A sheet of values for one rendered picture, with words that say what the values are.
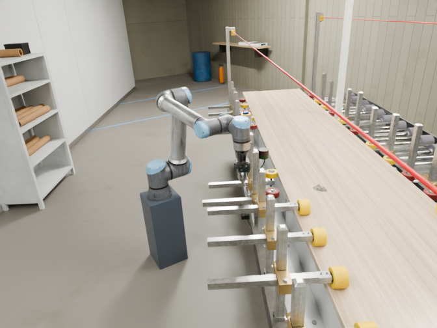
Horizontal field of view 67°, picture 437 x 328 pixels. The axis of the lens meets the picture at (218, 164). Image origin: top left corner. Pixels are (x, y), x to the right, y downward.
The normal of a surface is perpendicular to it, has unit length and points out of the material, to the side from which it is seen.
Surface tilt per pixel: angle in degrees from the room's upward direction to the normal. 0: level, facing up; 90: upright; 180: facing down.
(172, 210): 90
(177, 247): 90
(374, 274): 0
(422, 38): 90
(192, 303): 0
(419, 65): 90
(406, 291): 0
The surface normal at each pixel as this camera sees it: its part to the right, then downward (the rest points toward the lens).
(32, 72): 0.00, 0.42
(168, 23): 0.50, 0.34
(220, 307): -0.05, -0.91
